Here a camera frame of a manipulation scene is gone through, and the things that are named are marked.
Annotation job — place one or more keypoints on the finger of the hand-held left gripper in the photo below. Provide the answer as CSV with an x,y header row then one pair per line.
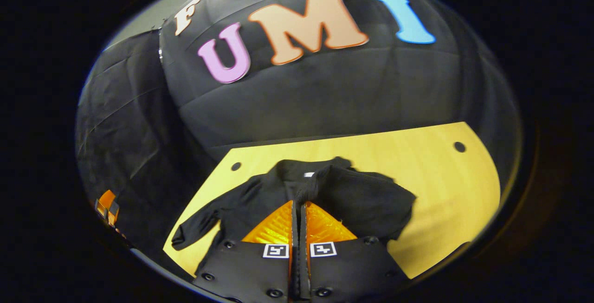
x,y
107,205

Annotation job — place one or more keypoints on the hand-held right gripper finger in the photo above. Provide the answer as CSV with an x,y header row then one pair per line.
x,y
305,256
295,256

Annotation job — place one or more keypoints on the black button-up garment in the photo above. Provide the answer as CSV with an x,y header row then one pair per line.
x,y
362,196

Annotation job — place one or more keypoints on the black backdrop cloth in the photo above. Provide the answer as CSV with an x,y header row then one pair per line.
x,y
325,89

